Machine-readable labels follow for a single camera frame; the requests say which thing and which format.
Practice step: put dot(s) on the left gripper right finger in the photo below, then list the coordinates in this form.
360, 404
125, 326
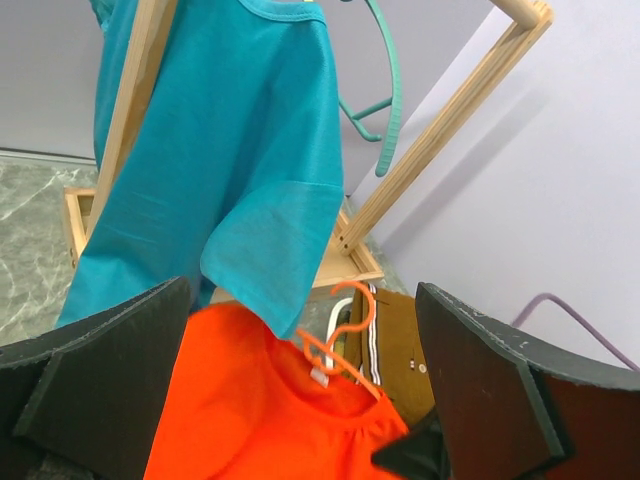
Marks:
512, 406

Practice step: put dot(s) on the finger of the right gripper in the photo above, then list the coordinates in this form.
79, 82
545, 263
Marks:
420, 454

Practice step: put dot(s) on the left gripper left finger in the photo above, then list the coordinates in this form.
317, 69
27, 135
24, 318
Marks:
92, 392

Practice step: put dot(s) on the orange plastic hanger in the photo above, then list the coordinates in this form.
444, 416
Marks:
321, 355

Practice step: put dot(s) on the orange t shirt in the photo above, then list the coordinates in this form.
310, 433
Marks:
243, 404

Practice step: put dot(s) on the blue t shirt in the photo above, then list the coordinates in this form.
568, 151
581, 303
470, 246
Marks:
235, 179

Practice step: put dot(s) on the teal plastic hanger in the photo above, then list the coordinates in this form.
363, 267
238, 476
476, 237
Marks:
394, 103

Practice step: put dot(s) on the brown shorts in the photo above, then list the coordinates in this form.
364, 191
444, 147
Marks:
389, 354

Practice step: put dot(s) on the white plastic basket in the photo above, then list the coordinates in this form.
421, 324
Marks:
339, 315

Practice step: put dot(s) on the wooden clothes rack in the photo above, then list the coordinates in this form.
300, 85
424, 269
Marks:
347, 256

